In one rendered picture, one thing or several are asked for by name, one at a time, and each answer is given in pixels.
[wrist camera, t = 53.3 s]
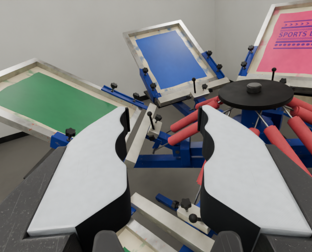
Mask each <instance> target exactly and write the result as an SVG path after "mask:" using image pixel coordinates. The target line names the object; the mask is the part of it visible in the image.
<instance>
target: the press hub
mask: <svg viewBox="0 0 312 252"><path fill-rule="evenodd" d="M293 96H294V91H293V89H292V88H291V87H289V86H288V85H286V84H284V83H281V82H278V81H274V80H268V79H245V80H238V81H234V82H231V83H228V84H226V85H224V86H223V87H222V88H221V89H220V90H219V92H218V97H219V99H220V101H221V102H223V103H224V104H226V105H228V106H230V107H233V108H236V109H241V110H242V113H241V114H239V115H236V116H234V117H233V118H232V119H234V120H236V121H237V122H239V123H241V124H242V125H244V126H245V127H247V128H254V126H255V123H256V120H257V117H258V114H257V113H256V111H258V112H260V111H263V110H271V109H276V108H279V107H282V106H284V105H286V104H288V103H289V102H291V101H292V99H293ZM261 116H262V118H263V119H264V120H265V122H266V123H267V125H268V126H271V125H273V122H272V120H270V119H269V118H268V117H266V116H263V115H262V112H261ZM265 128H267V127H266V125H265V124H264V123H263V121H262V120H261V118H259V121H258V123H257V126H256V129H258V130H259V131H260V135H259V138H260V139H261V140H263V141H264V142H265V143H266V144H269V145H270V144H271V142H270V141H269V139H268V138H267V137H266V135H265V134H264V132H263V131H264V129H265Z"/></svg>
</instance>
